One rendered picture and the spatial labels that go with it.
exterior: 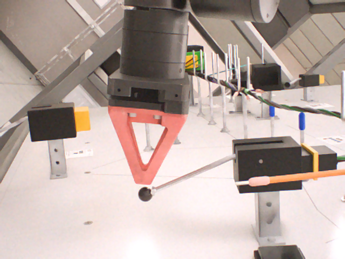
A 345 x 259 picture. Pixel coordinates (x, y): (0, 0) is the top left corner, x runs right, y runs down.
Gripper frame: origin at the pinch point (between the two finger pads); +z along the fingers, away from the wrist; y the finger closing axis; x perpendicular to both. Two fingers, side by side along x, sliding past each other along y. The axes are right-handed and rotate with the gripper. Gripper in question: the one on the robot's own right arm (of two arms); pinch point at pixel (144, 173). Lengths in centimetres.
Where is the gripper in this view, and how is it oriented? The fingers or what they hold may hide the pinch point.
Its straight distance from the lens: 45.5
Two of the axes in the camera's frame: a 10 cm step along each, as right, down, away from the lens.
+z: -0.9, 9.7, 2.1
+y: 0.0, -2.1, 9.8
